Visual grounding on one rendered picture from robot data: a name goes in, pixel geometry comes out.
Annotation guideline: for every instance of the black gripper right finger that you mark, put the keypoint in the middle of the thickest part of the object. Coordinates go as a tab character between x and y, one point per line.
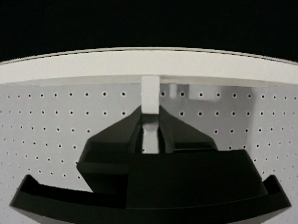
180	137

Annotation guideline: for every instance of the grey flat base plate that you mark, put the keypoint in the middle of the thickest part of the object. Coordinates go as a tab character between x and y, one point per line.
43	130

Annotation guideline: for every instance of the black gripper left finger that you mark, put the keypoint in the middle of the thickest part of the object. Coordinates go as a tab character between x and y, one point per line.
120	136

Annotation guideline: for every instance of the white imager box with drawer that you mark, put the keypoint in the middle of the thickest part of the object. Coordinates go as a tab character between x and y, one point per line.
265	29

